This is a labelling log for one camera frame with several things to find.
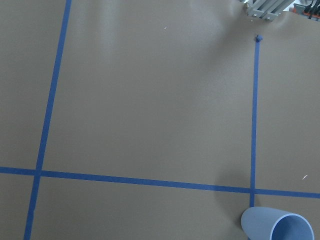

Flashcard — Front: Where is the light blue plastic cup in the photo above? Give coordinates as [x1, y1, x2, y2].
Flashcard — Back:
[241, 207, 315, 240]

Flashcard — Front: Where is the orange black usb hub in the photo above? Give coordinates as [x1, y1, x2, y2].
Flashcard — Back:
[292, 2, 320, 22]

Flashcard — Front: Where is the aluminium frame post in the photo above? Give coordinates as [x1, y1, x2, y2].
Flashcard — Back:
[240, 0, 294, 22]

